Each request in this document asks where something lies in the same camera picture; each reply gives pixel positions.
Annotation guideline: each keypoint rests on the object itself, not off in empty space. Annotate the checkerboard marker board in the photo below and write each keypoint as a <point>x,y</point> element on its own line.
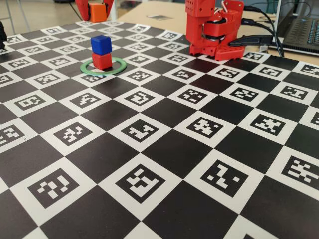
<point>159,174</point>

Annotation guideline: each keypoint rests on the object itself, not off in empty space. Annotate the black clamp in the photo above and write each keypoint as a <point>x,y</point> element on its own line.
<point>249,40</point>

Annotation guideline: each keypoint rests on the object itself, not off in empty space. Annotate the red cube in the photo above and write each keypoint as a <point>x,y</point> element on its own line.
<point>102,61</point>

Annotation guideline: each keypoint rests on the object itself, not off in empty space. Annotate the white furniture leg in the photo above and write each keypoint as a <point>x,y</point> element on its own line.
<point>113,10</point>

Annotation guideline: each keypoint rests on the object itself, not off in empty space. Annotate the blue cube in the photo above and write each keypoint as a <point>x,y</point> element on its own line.
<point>101,44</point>

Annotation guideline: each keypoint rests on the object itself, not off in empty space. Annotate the orange cube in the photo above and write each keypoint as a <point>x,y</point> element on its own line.
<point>98,12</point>

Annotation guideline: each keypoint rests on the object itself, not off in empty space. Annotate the red robot arm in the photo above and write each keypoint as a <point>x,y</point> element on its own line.
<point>199,25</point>

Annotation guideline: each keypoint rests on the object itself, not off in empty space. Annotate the dark laptop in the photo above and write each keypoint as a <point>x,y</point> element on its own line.
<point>299,30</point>

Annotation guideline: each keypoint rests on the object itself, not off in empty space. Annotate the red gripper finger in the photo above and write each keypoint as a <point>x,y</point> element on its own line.
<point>109,6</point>
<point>83,8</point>

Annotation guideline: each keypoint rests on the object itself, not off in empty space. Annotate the black stand object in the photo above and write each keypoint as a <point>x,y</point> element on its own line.
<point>2,35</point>

